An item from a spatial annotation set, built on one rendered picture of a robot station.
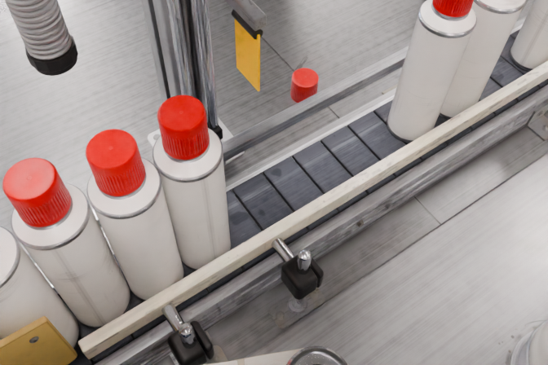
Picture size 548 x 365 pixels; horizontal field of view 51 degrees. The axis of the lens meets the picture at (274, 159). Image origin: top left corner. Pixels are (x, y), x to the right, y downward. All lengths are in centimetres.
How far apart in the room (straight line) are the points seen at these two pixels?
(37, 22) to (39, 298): 19
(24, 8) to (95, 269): 19
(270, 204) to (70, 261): 23
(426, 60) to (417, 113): 7
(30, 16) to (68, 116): 35
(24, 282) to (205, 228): 14
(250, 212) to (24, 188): 26
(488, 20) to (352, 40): 28
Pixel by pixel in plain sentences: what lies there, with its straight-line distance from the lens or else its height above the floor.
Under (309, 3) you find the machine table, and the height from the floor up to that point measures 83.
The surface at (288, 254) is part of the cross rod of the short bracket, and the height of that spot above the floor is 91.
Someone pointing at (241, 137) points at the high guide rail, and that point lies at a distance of 53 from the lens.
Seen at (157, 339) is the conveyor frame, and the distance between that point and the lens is 54.
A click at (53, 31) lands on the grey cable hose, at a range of 42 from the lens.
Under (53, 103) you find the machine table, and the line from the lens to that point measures 77.
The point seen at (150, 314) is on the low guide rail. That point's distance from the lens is 51.
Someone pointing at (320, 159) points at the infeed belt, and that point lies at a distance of 62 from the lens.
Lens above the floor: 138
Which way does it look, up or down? 55 degrees down
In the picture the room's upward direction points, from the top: 2 degrees clockwise
